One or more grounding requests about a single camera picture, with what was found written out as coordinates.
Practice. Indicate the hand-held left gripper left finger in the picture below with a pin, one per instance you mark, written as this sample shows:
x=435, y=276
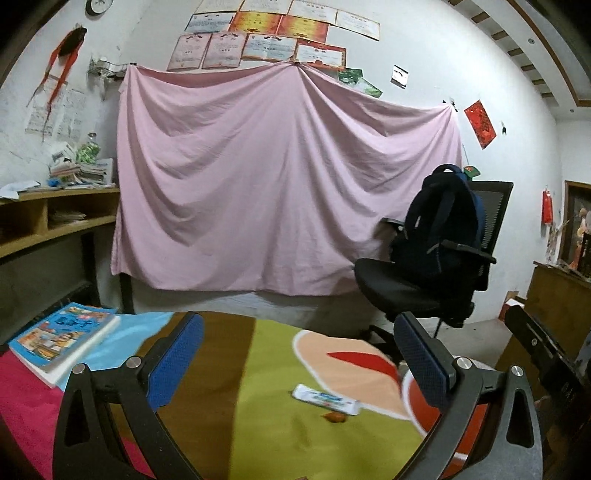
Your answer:
x=178, y=360

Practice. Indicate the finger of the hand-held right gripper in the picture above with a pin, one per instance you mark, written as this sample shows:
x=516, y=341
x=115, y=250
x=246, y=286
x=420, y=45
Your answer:
x=531, y=334

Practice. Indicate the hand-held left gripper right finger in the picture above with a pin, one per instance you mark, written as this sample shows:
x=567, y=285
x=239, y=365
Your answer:
x=420, y=364

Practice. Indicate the red cardboard box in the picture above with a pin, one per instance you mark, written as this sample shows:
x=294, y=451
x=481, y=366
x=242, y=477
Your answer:
x=511, y=307

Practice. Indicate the wooden cabinet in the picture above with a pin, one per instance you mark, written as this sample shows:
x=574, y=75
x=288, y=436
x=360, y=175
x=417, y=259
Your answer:
x=554, y=295

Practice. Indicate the black office chair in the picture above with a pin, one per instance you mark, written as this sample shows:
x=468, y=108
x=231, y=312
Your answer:
x=401, y=286

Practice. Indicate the small brown crumb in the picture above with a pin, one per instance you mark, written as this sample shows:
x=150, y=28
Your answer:
x=334, y=417

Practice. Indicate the white small tube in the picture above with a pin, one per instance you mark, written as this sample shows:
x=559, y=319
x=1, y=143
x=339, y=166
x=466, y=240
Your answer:
x=325, y=399

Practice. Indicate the colourful cover paperback book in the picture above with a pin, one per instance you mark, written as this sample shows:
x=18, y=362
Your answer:
x=64, y=337

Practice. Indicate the red hanging ornament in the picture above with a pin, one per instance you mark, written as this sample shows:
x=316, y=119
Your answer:
x=547, y=206

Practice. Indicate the colourful printed tablecloth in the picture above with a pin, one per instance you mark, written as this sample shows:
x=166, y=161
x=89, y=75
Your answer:
x=277, y=443

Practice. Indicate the dark blue backpack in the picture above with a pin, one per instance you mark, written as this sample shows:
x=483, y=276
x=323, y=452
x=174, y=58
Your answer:
x=438, y=221

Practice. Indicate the papers in shelf cubby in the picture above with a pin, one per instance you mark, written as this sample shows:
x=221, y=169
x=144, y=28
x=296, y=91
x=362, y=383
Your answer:
x=67, y=218

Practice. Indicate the wooden shelf desk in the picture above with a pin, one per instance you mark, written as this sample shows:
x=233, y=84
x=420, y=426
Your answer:
x=27, y=242

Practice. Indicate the pink hanging cloth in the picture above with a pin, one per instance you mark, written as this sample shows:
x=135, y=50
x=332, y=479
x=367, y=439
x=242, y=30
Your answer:
x=277, y=184

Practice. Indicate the stack of books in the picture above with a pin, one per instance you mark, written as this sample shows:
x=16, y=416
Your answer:
x=83, y=173

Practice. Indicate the glass jar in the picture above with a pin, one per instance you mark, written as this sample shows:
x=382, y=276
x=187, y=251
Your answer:
x=88, y=150

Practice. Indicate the loose papers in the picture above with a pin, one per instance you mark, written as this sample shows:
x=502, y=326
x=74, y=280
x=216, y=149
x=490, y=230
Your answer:
x=18, y=190

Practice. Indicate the red tassel ornament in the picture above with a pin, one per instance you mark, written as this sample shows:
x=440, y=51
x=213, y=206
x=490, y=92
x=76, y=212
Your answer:
x=69, y=44

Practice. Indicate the red wall poster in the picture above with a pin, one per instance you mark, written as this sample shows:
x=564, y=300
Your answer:
x=480, y=123

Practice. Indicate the white wall papers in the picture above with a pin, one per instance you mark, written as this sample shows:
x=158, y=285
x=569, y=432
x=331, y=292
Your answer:
x=55, y=115

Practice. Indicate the green wall photos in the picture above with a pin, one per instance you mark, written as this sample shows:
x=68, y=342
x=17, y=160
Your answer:
x=360, y=82

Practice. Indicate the black white wall photo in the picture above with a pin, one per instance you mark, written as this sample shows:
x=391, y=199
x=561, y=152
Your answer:
x=400, y=76

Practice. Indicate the metal wall rack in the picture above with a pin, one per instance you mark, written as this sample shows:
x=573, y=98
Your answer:
x=106, y=70

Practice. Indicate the row of wall certificates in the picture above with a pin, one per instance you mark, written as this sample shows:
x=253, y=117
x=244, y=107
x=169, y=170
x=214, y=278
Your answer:
x=268, y=34

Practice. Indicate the wall clock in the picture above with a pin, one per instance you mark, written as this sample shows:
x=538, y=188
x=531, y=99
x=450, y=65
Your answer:
x=100, y=5

